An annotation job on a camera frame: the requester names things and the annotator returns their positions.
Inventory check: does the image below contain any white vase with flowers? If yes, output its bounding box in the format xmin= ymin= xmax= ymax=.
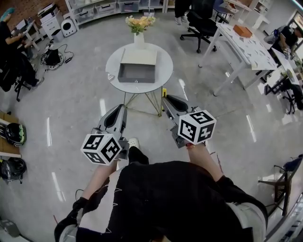
xmin=125 ymin=15 xmax=157 ymax=50

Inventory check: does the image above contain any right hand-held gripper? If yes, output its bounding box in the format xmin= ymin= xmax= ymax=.
xmin=161 ymin=94 xmax=217 ymax=149

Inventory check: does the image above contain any black office chair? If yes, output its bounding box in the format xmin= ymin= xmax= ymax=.
xmin=179 ymin=0 xmax=230 ymax=54

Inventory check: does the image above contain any round white table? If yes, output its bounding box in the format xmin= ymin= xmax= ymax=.
xmin=105 ymin=42 xmax=174 ymax=117

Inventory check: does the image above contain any person's black trouser leg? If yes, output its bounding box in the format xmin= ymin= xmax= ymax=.
xmin=127 ymin=146 xmax=150 ymax=166

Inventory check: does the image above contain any grey box with beige lid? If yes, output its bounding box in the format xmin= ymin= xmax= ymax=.
xmin=117 ymin=48 xmax=158 ymax=84

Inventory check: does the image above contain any white work table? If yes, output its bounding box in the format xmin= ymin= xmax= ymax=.
xmin=264 ymin=46 xmax=303 ymax=95

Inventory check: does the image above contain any white shelf unit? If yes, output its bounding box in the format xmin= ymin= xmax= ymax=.
xmin=245 ymin=0 xmax=271 ymax=29

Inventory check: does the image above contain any white desk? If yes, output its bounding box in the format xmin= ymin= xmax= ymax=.
xmin=10 ymin=19 xmax=41 ymax=52

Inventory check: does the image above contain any white printer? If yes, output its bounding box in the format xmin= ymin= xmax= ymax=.
xmin=37 ymin=2 xmax=60 ymax=17

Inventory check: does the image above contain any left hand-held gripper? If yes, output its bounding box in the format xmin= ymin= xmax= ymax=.
xmin=80 ymin=104 xmax=131 ymax=166

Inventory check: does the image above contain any black and green helmet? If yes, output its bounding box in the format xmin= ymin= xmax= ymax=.
xmin=4 ymin=122 xmax=27 ymax=148

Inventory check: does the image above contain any white table with patterned top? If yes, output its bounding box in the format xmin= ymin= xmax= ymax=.
xmin=198 ymin=22 xmax=278 ymax=97

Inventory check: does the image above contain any black swivel chair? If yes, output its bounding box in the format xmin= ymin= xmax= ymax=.
xmin=0 ymin=54 xmax=33 ymax=103

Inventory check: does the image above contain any dark wooden chair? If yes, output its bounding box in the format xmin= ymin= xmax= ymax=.
xmin=257 ymin=153 xmax=303 ymax=217

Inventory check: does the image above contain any person's right forearm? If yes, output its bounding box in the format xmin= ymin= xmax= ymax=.
xmin=187 ymin=143 xmax=225 ymax=183

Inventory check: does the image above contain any person's left forearm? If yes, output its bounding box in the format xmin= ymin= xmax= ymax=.
xmin=80 ymin=162 xmax=119 ymax=202

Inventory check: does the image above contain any white shelf with storage bins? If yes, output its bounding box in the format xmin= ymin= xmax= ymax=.
xmin=64 ymin=0 xmax=164 ymax=25

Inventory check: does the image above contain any white round capsule carrier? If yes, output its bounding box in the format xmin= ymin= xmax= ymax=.
xmin=60 ymin=18 xmax=79 ymax=38

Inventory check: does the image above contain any white waste bin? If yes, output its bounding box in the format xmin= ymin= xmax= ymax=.
xmin=51 ymin=28 xmax=65 ymax=43

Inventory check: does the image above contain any brown box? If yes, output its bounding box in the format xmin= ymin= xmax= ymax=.
xmin=232 ymin=24 xmax=253 ymax=39

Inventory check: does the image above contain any white drawer cabinet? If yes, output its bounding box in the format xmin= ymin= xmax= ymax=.
xmin=39 ymin=10 xmax=65 ymax=41

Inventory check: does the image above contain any black bag with cables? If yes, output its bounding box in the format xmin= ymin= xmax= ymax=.
xmin=39 ymin=43 xmax=74 ymax=71

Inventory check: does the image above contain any wooden shelf board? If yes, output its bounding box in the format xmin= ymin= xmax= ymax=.
xmin=0 ymin=110 xmax=22 ymax=158

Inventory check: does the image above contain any person's black shirt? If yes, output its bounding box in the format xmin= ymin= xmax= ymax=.
xmin=53 ymin=160 xmax=268 ymax=242

